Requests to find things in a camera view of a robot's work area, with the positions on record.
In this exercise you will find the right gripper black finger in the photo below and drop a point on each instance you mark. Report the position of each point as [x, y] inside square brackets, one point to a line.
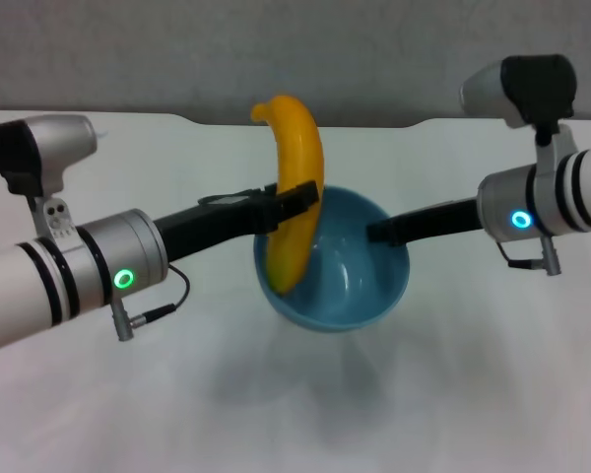
[384, 231]

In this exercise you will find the yellow banana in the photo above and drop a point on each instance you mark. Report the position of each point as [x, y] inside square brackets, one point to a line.
[298, 162]

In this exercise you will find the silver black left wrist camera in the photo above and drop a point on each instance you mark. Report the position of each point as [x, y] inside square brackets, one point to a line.
[39, 148]

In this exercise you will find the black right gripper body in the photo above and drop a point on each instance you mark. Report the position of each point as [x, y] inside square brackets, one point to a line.
[438, 222]

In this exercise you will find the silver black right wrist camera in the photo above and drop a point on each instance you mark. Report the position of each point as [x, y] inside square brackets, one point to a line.
[522, 88]

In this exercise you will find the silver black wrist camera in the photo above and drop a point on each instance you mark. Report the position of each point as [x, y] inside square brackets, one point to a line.
[39, 148]
[522, 88]

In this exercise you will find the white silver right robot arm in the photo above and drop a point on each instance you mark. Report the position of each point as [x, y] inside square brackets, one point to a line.
[551, 197]

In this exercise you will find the blue bowl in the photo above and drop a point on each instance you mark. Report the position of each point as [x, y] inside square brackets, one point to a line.
[345, 290]

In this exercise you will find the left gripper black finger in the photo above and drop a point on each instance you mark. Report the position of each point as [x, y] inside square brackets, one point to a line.
[298, 202]

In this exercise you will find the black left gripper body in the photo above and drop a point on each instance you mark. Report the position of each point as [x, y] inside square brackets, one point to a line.
[212, 226]

